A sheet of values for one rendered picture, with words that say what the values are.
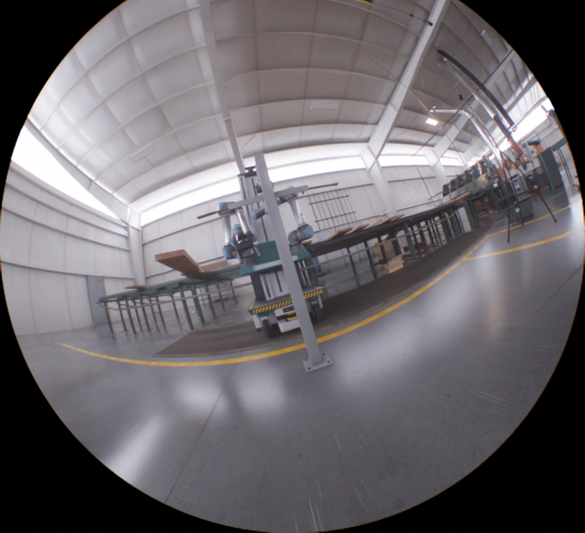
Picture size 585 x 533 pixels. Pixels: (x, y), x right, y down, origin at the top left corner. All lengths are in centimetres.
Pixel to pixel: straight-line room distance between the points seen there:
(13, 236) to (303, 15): 1127
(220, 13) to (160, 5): 186
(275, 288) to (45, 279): 832
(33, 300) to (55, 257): 200
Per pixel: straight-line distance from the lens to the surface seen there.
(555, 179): 651
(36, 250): 866
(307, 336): 93
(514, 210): 354
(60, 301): 863
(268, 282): 174
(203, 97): 712
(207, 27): 597
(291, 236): 164
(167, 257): 150
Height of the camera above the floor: 55
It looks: 10 degrees up
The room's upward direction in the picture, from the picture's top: 16 degrees counter-clockwise
